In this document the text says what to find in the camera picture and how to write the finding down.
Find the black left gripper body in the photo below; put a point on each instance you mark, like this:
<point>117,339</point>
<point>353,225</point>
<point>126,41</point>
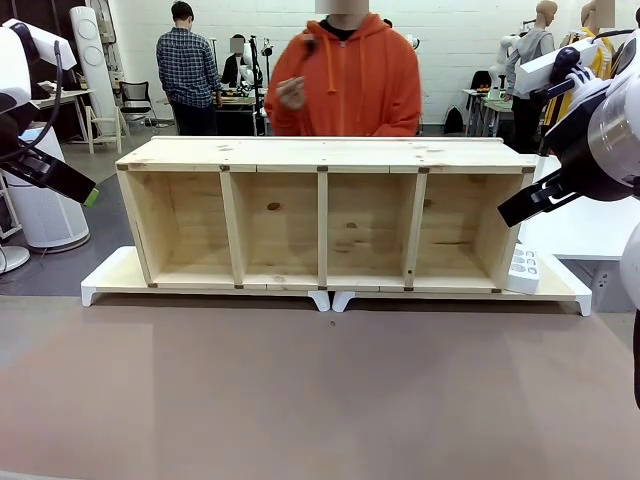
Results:
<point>20,155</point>

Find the white fan base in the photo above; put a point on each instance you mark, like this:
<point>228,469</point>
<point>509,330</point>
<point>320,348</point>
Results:
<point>12,257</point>

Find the person's right hand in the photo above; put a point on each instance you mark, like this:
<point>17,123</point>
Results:
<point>291,92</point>

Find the person in orange hoodie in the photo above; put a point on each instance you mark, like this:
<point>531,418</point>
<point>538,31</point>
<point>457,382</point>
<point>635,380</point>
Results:
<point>360,85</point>

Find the white side table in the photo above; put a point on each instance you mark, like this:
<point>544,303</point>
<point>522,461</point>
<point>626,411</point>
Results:
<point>575,235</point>

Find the mannequin in grey hoodie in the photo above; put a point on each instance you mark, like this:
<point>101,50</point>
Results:
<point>532,55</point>

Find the wooden four-compartment shelf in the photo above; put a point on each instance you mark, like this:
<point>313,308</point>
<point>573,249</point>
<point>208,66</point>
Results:
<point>320,150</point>

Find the man in plaid shirt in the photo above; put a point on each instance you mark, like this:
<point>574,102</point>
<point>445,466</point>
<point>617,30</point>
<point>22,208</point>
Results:
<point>187,70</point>

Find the mannequin in yellow jacket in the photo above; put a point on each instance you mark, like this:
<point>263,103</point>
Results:
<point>602,55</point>

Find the black backpack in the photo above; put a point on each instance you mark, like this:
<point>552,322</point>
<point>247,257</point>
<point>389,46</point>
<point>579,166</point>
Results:
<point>453,121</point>

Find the white power strip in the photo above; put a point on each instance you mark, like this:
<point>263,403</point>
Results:
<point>525,272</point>

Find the seated person in black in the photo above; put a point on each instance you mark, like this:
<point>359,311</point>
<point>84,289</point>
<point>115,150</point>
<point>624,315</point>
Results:
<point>235,65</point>

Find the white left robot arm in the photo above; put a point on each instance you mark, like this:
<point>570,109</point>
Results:
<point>15,60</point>

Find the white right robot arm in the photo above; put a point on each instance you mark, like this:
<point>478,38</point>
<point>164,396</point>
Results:
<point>615,140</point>

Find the white cylindrical air purifier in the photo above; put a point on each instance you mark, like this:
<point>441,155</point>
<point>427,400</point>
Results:
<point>47,220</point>

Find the white tower air conditioner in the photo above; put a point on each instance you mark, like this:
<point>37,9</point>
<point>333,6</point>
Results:
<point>92,55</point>

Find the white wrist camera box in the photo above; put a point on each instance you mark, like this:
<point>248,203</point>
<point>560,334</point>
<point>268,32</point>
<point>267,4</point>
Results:
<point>540,70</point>

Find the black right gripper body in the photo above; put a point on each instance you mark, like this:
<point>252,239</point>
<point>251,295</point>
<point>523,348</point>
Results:
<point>555,192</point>

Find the white-legged wooden riser stand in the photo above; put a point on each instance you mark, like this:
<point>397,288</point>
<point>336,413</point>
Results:
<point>565,287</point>
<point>115,275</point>

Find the white humanoid mannequin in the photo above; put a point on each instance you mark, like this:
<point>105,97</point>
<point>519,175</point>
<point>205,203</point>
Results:
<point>505,55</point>

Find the black tripod stand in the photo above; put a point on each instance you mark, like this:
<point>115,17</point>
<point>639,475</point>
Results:
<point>256,80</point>

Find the wooden background desk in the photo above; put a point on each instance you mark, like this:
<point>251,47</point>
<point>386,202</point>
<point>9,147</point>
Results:
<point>60,97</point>

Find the black office chair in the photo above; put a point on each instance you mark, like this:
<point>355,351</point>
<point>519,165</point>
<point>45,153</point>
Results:
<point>134,97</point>

